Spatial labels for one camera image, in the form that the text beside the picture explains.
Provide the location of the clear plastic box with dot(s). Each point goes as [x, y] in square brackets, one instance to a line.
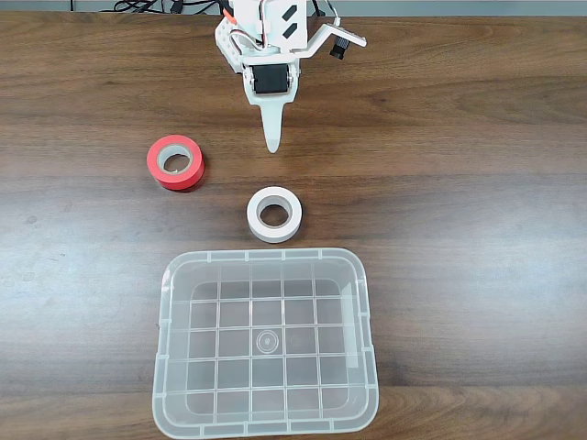
[268, 341]

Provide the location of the white tape roll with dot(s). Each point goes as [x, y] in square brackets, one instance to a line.
[253, 215]

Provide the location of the red tape roll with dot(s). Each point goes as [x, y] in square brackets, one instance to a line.
[183, 179]

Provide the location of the black camera on white bracket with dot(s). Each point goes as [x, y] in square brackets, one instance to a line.
[338, 46]

